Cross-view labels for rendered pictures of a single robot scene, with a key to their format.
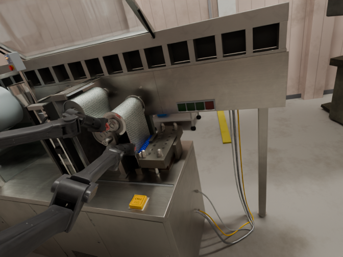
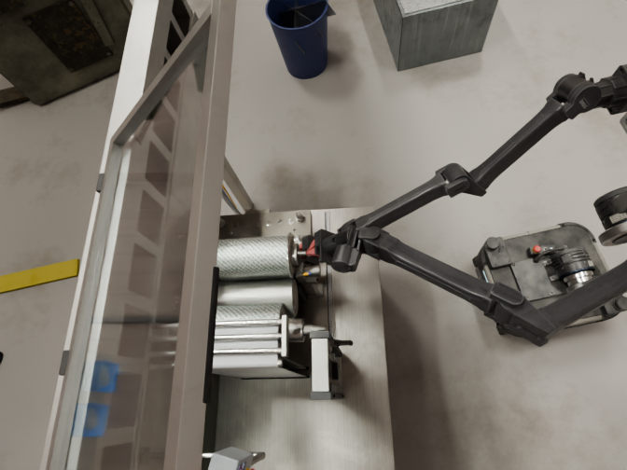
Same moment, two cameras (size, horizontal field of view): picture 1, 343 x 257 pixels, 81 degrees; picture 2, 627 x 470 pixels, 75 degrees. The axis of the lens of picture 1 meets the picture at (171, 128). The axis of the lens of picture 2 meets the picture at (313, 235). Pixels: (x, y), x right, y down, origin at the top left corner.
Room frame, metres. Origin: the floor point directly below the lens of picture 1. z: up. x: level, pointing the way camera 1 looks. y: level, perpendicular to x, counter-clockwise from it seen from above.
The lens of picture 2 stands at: (1.01, 0.78, 2.48)
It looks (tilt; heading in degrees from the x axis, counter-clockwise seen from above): 67 degrees down; 263
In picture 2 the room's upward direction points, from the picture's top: 19 degrees counter-clockwise
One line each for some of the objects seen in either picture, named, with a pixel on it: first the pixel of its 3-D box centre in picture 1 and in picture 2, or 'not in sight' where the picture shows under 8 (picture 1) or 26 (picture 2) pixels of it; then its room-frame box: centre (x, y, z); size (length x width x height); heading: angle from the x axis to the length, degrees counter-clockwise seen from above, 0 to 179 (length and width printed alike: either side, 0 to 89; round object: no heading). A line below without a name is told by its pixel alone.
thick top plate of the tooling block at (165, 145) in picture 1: (163, 144); (261, 234); (1.12, 0.08, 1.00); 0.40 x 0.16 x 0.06; 157
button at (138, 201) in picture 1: (138, 201); not in sight; (0.76, 0.25, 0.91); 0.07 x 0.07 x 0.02; 67
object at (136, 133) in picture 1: (140, 134); not in sight; (1.13, 0.20, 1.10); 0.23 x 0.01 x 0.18; 157
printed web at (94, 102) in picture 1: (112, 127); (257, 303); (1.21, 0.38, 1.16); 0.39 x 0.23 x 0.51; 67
